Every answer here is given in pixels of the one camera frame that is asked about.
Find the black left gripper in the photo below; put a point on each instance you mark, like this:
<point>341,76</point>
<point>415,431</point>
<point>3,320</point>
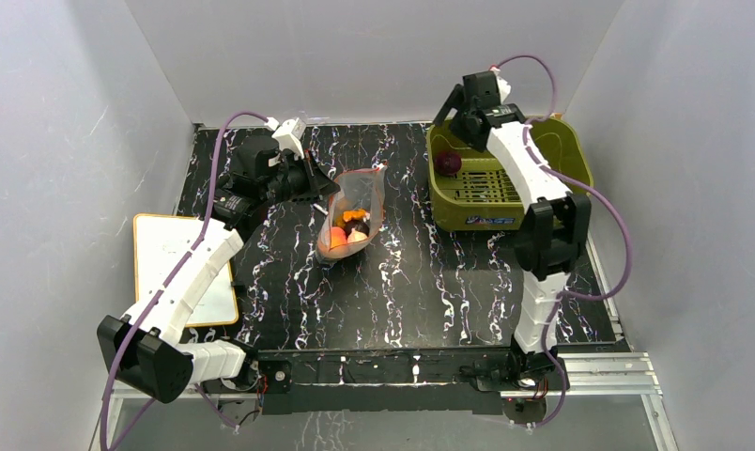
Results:
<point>317,183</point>

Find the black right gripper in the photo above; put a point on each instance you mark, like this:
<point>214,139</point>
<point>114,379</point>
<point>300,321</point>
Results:
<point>454,126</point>

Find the yellow orange food piece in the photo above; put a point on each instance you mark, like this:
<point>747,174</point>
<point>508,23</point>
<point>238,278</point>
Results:
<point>355,215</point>

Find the clear zip bag red zipper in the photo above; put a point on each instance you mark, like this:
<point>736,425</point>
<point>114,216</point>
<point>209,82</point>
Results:
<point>360,189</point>

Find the orange peach fruit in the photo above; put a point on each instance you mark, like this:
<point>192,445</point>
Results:
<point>338,239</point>

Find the beige walnut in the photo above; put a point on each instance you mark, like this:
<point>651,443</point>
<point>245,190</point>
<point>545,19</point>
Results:
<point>356,236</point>

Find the magenta purple food piece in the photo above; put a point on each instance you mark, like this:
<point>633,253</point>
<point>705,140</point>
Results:
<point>447,163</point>

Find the dark purple plum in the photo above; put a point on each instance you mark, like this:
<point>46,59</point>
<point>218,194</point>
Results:
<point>359,226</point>

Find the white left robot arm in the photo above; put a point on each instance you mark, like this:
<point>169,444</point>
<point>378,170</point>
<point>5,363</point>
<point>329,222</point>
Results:
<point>143,348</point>

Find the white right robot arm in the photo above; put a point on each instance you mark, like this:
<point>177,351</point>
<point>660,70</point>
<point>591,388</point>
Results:
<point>554,228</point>

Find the olive green plastic basket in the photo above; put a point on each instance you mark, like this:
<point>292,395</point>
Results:
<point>480,196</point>

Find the white board orange rim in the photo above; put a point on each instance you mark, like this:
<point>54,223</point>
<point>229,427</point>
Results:
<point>158,242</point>

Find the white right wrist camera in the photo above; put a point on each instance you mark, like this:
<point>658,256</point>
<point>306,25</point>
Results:
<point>504,88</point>

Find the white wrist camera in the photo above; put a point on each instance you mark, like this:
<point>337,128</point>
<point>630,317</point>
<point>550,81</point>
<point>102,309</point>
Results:
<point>504,88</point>
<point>288,134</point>

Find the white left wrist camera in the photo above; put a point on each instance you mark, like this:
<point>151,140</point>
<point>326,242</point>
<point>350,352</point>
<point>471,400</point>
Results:
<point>288,134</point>

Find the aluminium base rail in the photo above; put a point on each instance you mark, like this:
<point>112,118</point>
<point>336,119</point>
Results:
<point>484,380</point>

